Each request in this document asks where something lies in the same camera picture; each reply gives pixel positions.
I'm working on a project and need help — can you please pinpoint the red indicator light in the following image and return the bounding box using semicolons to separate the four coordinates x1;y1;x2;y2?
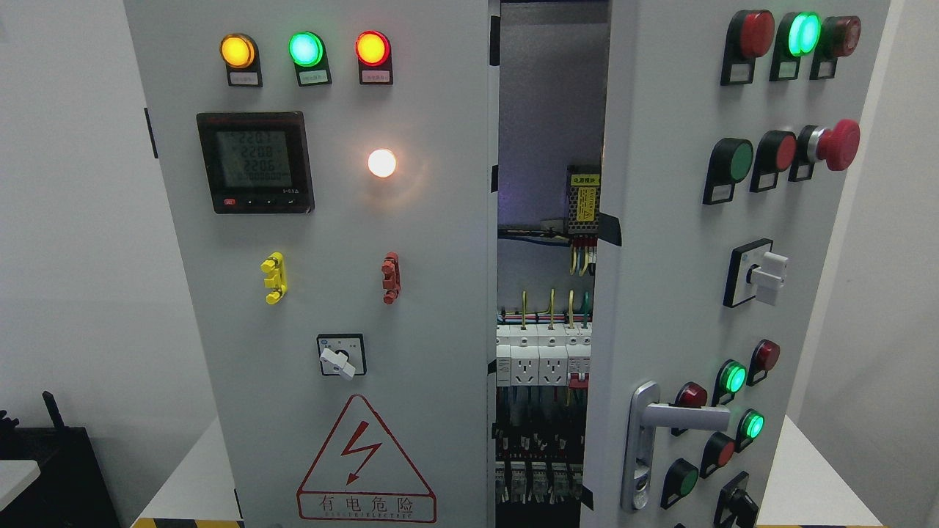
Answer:
355;30;393;86

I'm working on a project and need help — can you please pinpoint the black digital power meter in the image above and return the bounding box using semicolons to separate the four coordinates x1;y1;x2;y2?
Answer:
197;111;315;214

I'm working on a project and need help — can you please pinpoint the white socket breaker row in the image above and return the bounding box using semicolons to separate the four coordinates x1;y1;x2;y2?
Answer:
495;322;591;389

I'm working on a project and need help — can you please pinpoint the black box at left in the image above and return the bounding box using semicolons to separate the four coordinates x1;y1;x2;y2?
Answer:
1;391;120;527

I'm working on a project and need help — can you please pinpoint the red emergency stop button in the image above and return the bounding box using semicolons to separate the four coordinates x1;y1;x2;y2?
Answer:
788;118;861;183

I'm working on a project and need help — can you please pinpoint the red terminal connector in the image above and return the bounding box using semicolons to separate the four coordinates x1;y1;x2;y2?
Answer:
380;252;401;305

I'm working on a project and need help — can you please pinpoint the green indicator light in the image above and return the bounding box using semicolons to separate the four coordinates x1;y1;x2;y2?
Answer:
288;31;332;87

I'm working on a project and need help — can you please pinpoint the yellow indicator light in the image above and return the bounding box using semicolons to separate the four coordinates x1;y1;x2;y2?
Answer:
220;33;263;88

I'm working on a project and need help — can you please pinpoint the relay terminal row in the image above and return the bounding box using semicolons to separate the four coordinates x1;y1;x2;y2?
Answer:
491;422;585;505

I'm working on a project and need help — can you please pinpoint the yellow terminal connector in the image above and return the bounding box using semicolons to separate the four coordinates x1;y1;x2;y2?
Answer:
260;252;288;305

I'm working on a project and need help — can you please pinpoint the grey cabinet door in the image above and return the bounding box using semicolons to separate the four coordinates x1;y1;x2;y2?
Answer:
581;1;890;527
125;1;497;527

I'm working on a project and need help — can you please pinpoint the red electric hazard sign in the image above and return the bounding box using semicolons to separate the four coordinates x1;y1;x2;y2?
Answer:
296;394;437;524

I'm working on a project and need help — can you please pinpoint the white rotary selector switch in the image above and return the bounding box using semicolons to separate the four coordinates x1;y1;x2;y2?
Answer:
315;333;367;381

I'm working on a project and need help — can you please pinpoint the metal mesh power supply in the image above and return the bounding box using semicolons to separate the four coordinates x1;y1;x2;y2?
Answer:
566;165;602;236

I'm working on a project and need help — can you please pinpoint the silver door lever handle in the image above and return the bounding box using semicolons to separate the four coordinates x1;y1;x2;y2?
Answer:
620;381;731;512

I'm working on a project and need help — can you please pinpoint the white glowing indicator light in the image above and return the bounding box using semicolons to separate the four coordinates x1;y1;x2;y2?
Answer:
367;148;397;178

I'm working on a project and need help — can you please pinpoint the white rotary switch right door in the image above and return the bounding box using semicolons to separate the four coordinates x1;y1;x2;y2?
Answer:
723;238;789;307

